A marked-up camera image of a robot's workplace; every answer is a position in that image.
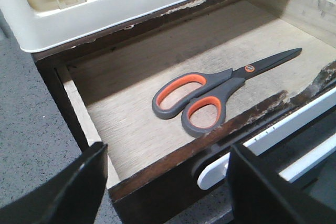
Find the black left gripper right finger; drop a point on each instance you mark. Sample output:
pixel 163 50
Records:
pixel 260 195

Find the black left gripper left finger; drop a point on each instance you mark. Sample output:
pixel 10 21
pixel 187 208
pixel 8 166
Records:
pixel 72 196

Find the white drawer handle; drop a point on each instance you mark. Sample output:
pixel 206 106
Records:
pixel 216 171

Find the grey orange scissors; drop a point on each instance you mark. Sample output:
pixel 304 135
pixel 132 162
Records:
pixel 215 89

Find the dark wooden drawer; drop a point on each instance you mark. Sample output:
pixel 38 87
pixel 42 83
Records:
pixel 154 165

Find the dark wooden drawer cabinet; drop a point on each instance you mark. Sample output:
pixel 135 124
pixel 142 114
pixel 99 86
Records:
pixel 48 62

